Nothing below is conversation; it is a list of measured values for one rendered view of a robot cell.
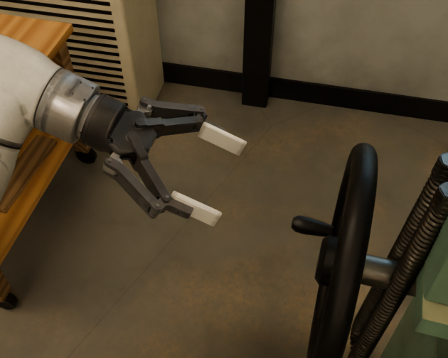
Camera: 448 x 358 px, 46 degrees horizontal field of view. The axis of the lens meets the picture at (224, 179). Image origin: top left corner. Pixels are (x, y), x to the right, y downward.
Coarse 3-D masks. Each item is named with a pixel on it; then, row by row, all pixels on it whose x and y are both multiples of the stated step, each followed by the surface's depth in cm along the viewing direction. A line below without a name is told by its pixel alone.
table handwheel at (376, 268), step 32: (352, 160) 56; (352, 192) 51; (352, 224) 49; (320, 256) 61; (352, 256) 48; (320, 288) 74; (352, 288) 48; (384, 288) 61; (320, 320) 70; (352, 320) 50; (320, 352) 51
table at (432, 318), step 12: (420, 276) 56; (420, 288) 54; (420, 300) 53; (420, 312) 52; (432, 312) 52; (444, 312) 52; (420, 324) 52; (432, 324) 52; (444, 324) 51; (444, 336) 53
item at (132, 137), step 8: (128, 136) 71; (136, 136) 71; (136, 144) 70; (136, 152) 70; (144, 152) 70; (128, 160) 73; (136, 160) 71; (144, 160) 70; (136, 168) 72; (144, 168) 69; (152, 168) 70; (144, 176) 70; (152, 176) 69; (144, 184) 71; (152, 184) 69; (160, 184) 69; (152, 192) 70; (160, 192) 68; (168, 192) 68; (168, 200) 68
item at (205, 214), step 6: (174, 192) 68; (174, 198) 69; (180, 198) 68; (186, 198) 69; (186, 204) 69; (192, 204) 69; (198, 204) 69; (198, 210) 69; (204, 210) 69; (210, 210) 69; (216, 210) 69; (192, 216) 71; (198, 216) 70; (204, 216) 70; (210, 216) 70; (216, 216) 69; (204, 222) 71; (210, 222) 71
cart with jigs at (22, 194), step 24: (0, 24) 146; (24, 24) 146; (48, 24) 146; (48, 48) 138; (24, 144) 164; (48, 144) 162; (72, 144) 166; (24, 168) 155; (48, 168) 158; (24, 192) 151; (0, 216) 146; (24, 216) 146; (0, 240) 141; (0, 264) 138; (0, 288) 138
